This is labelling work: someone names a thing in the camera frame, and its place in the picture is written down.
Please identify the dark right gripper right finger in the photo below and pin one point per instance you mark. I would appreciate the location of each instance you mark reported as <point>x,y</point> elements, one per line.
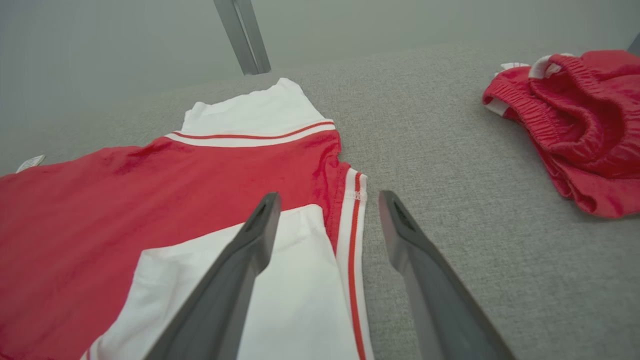
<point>440,310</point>

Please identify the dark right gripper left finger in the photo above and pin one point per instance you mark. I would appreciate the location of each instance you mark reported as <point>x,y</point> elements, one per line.
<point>225,300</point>

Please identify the red shirt white sleeves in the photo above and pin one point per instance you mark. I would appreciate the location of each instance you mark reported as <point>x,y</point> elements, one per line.
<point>150,200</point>

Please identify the red shorts white stripe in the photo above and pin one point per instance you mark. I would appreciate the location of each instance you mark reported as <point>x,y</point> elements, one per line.
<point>590,125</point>

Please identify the grey fabric sofa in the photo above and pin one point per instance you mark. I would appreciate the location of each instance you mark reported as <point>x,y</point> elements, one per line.
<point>550,275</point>

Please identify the grey partition post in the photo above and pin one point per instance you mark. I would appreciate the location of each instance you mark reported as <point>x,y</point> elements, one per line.
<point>242,35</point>

